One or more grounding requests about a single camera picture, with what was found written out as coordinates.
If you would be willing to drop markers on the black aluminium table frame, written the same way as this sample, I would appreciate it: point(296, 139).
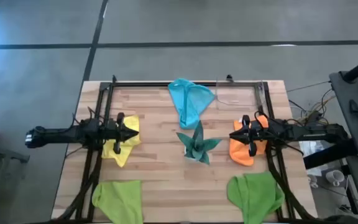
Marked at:
point(141, 84)

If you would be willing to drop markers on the grass green microfiber towel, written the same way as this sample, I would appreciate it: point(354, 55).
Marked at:
point(253, 199)

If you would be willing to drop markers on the orange microfiber towel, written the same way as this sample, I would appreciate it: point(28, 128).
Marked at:
point(241, 152)

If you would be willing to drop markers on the snake plant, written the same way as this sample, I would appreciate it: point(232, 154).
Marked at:
point(197, 146)

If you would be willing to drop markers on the grey equipment cart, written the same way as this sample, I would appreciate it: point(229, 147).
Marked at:
point(350, 130)

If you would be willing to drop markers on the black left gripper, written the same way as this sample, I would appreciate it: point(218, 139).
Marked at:
point(112, 133)

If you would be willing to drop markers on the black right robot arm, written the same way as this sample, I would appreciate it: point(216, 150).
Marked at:
point(306, 133)

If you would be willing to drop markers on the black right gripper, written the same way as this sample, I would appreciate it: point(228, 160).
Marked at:
point(253, 133)

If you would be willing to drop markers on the yellow-green microfiber towel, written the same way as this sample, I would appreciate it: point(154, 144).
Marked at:
point(120, 202)

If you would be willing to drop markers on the black cart leg beam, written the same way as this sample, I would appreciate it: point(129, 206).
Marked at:
point(328, 155)

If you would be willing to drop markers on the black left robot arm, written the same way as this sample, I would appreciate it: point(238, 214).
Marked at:
point(57, 135)

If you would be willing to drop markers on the small white cup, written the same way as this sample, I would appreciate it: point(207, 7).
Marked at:
point(312, 181)

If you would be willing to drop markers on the white mug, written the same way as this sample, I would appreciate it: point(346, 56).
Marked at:
point(334, 177)

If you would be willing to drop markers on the clear plastic bin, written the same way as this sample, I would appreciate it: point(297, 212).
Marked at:
point(241, 96)

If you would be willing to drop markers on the blue microfiber towel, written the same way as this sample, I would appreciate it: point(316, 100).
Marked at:
point(191, 102)

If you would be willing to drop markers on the yellow microfiber towel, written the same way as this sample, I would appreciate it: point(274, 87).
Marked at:
point(132, 124)

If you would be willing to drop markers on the grey side table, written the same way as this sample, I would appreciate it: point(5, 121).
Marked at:
point(5, 154)

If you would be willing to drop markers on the white plastic bag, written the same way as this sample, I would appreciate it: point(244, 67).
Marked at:
point(309, 149)

